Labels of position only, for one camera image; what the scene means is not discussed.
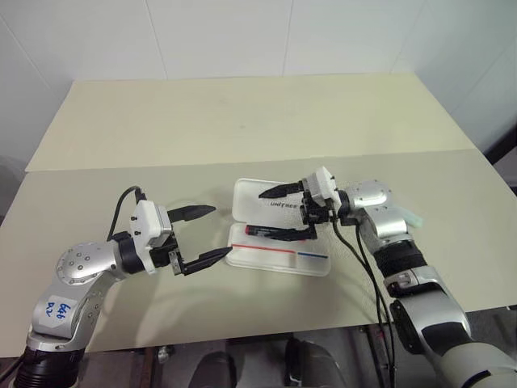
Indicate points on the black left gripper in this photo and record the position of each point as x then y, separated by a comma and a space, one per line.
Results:
163, 254

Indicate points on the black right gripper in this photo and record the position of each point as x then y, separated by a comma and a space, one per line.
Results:
317, 212

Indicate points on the black marker with red cap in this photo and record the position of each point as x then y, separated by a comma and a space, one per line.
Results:
260, 231

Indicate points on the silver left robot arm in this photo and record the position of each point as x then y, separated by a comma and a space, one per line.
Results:
81, 262

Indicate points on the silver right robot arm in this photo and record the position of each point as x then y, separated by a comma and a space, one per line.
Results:
428, 291

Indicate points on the white plastic pencil case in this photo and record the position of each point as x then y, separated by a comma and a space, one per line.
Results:
274, 254

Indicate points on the pale green translucent strip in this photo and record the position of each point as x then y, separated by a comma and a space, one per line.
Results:
414, 218

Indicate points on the dark rounded shape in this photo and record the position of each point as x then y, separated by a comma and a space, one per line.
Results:
313, 363
215, 369

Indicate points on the black furniture piece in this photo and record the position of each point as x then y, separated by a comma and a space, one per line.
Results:
505, 153

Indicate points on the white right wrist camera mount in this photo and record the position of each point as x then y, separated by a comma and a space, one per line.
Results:
323, 184

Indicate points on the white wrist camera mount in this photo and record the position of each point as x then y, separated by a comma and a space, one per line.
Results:
323, 184
147, 224

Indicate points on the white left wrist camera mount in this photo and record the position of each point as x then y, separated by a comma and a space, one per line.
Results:
147, 224

